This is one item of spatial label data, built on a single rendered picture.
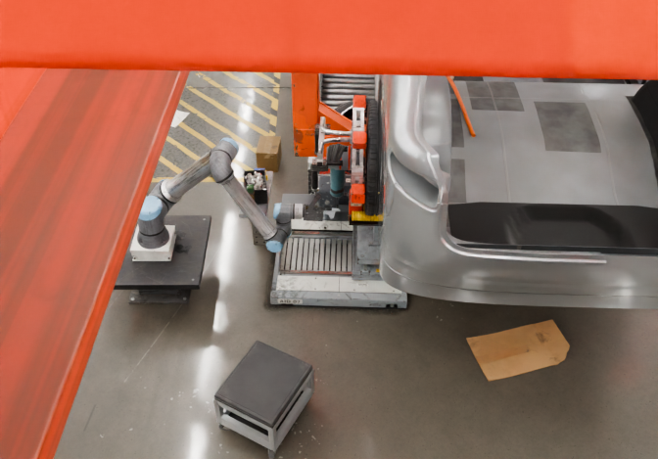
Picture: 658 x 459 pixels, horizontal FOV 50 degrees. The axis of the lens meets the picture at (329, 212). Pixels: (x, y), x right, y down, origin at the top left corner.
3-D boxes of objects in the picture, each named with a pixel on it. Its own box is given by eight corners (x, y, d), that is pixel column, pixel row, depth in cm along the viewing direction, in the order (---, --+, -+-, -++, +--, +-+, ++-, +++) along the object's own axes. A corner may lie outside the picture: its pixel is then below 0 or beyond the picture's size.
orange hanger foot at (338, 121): (399, 159, 458) (401, 114, 435) (317, 158, 460) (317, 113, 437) (398, 144, 471) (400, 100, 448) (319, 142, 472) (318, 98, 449)
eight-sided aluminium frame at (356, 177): (361, 225, 403) (364, 148, 367) (350, 224, 403) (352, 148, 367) (361, 165, 444) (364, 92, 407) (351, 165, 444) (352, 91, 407)
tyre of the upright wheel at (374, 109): (402, 234, 421) (413, 185, 361) (363, 233, 422) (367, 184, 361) (401, 138, 448) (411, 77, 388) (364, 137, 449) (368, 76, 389)
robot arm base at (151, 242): (135, 249, 415) (132, 237, 408) (139, 227, 429) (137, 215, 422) (167, 249, 416) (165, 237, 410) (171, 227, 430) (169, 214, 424)
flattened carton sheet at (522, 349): (576, 360, 403) (577, 356, 401) (488, 382, 392) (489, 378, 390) (549, 320, 425) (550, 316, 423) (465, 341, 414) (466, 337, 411)
